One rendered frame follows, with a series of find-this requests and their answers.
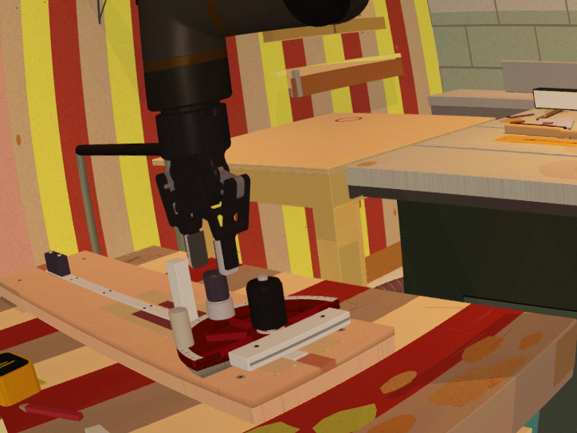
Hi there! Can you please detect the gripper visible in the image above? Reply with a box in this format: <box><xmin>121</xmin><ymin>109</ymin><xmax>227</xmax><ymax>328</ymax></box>
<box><xmin>155</xmin><ymin>101</ymin><xmax>252</xmax><ymax>277</ymax></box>

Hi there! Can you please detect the purple index pin knob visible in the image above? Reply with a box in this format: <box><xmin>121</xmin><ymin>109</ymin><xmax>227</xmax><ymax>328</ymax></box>
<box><xmin>202</xmin><ymin>268</ymin><xmax>237</xmax><ymax>321</ymax></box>

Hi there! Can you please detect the black lock knob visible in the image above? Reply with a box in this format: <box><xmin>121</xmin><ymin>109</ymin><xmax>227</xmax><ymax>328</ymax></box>
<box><xmin>245</xmin><ymin>274</ymin><xmax>289</xmax><ymax>335</ymax></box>

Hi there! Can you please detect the red miter gauge head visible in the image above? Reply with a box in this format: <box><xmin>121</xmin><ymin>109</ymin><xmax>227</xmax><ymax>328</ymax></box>
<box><xmin>175</xmin><ymin>293</ymin><xmax>342</xmax><ymax>374</ymax></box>

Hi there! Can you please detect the white miter gauge bar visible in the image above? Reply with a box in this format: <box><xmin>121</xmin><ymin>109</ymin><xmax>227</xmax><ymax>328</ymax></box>
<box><xmin>46</xmin><ymin>269</ymin><xmax>178</xmax><ymax>329</ymax></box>

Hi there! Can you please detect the white miter gauge fence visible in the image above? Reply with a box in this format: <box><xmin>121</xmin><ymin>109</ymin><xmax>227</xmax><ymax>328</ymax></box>
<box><xmin>228</xmin><ymin>306</ymin><xmax>352</xmax><ymax>372</ymax></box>

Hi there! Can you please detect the wooden bench holder board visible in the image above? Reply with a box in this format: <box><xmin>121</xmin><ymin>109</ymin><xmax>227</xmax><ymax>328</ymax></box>
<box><xmin>0</xmin><ymin>249</ymin><xmax>396</xmax><ymax>425</ymax></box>

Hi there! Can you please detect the dark green table saw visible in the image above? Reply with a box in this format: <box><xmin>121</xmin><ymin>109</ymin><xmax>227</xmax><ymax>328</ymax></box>
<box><xmin>345</xmin><ymin>118</ymin><xmax>577</xmax><ymax>320</ymax></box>

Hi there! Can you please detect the grey side bench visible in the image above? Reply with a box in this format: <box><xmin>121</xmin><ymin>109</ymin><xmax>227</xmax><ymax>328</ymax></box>
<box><xmin>426</xmin><ymin>89</ymin><xmax>538</xmax><ymax>119</ymax></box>

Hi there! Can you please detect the cream cylinder peg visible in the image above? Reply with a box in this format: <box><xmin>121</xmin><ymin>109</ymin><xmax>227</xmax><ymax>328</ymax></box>
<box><xmin>167</xmin><ymin>306</ymin><xmax>196</xmax><ymax>349</ymax></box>

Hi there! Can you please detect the light wooden table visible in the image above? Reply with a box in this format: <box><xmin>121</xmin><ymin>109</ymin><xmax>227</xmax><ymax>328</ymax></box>
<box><xmin>152</xmin><ymin>112</ymin><xmax>497</xmax><ymax>288</ymax></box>

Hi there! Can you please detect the dark purple end block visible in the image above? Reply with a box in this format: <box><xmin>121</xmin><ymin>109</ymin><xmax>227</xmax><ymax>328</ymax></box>
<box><xmin>43</xmin><ymin>250</ymin><xmax>69</xmax><ymax>277</ymax></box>

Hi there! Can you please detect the red pencil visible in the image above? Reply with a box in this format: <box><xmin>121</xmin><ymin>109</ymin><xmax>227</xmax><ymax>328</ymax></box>
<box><xmin>18</xmin><ymin>402</ymin><xmax>84</xmax><ymax>422</ymax></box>

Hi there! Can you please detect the yellow tape measure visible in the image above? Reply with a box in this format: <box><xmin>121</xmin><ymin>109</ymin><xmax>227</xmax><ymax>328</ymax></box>
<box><xmin>0</xmin><ymin>351</ymin><xmax>42</xmax><ymax>407</ymax></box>

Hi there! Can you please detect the orange throat plate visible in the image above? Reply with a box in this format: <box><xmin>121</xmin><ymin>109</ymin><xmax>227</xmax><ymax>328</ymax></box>
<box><xmin>493</xmin><ymin>134</ymin><xmax>577</xmax><ymax>148</ymax></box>

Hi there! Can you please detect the wooden push block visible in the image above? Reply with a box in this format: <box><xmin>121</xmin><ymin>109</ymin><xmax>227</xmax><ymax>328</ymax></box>
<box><xmin>503</xmin><ymin>109</ymin><xmax>577</xmax><ymax>140</ymax></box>

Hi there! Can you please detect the grey panel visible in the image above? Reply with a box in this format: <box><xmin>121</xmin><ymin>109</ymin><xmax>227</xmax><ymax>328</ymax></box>
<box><xmin>500</xmin><ymin>59</ymin><xmax>577</xmax><ymax>94</ymax></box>

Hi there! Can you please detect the white upright post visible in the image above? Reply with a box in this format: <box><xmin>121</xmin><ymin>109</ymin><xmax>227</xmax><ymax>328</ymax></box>
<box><xmin>165</xmin><ymin>258</ymin><xmax>200</xmax><ymax>323</ymax></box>

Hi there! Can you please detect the black bar on grey post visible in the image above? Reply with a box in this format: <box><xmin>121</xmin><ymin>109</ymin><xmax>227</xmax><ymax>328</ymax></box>
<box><xmin>75</xmin><ymin>144</ymin><xmax>164</xmax><ymax>257</ymax></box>

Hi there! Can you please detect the thin wooden wall shelf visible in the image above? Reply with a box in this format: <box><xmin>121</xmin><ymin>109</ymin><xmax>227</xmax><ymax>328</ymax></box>
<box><xmin>262</xmin><ymin>15</ymin><xmax>388</xmax><ymax>44</ymax></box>

